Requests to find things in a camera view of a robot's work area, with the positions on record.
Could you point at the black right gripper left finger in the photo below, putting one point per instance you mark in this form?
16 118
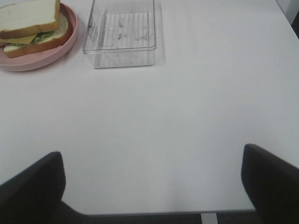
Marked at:
33 195

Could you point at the green lettuce leaf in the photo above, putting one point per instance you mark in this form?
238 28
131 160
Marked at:
42 36

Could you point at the pink round plate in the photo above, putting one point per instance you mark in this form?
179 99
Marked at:
40 59

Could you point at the clear right plastic container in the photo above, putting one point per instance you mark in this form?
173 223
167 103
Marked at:
121 33

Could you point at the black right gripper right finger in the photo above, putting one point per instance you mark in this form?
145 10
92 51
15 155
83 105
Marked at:
271 184

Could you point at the yellow cheese slice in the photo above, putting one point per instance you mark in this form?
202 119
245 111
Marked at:
20 40

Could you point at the white bread slice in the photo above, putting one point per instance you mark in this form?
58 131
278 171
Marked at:
59 38

